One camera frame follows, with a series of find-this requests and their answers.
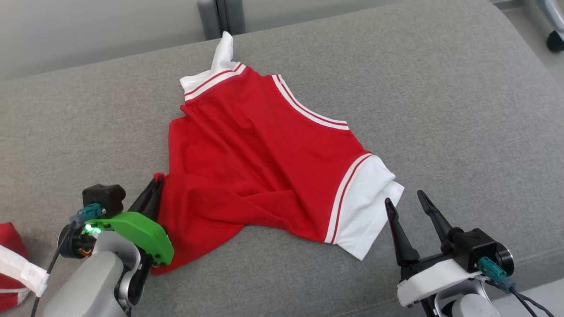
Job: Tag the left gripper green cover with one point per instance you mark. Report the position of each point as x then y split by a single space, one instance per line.
145 235

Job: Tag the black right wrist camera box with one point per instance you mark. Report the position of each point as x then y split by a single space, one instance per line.
473 246

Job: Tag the teal right camera connector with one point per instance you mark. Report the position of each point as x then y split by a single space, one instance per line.
493 270

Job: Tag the red shorts with white band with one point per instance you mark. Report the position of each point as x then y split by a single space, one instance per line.
11 237

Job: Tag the teal left camera connector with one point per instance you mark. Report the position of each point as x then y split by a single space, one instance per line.
88 213

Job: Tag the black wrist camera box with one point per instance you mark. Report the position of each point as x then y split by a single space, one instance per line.
103 198
473 246

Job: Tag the red shirt with white sleeves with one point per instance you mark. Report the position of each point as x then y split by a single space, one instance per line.
246 154

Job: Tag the grey leg with black caster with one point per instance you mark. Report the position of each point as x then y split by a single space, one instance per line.
554 37

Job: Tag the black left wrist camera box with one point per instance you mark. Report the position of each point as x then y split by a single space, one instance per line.
103 198

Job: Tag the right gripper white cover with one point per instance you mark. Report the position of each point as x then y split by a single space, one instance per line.
432 277

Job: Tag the teal camera connector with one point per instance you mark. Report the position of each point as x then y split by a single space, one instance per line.
88 213
493 270

